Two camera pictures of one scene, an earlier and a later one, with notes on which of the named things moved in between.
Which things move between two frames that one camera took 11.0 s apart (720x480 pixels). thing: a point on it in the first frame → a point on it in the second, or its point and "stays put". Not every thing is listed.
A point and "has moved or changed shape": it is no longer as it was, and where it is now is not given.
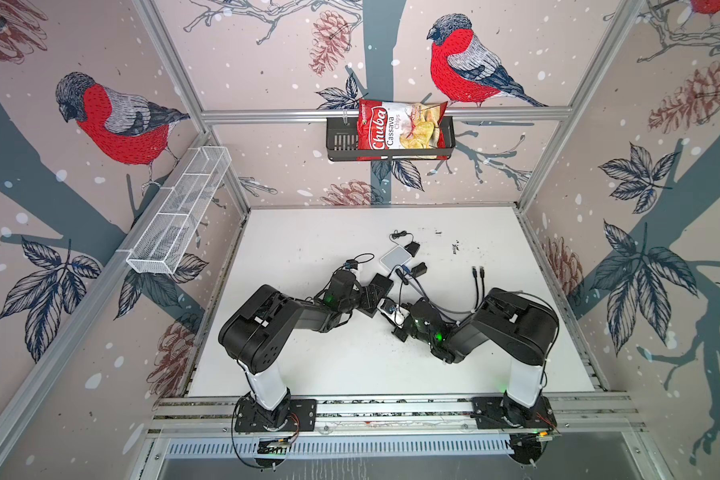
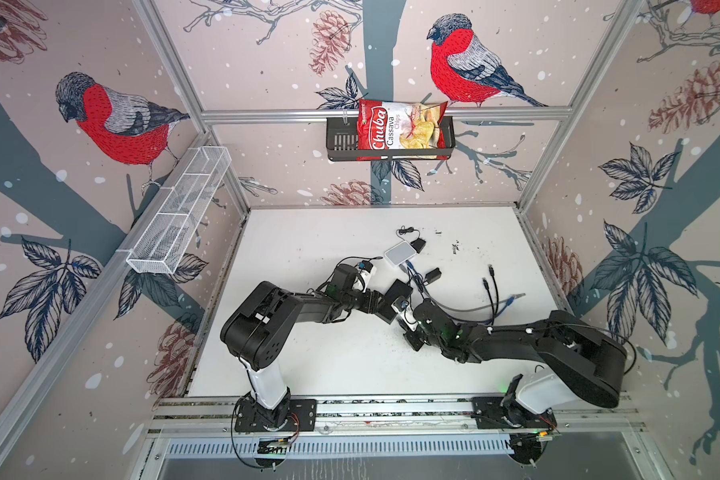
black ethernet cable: x=475 y=275 has moved or changed shape
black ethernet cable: x=482 y=275 → x=491 y=271
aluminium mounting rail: x=577 y=414 stays put
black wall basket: x=342 y=142 stays put
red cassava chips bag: x=401 y=125 stays put
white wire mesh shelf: x=161 y=237 stays put
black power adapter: x=419 y=269 → x=433 y=275
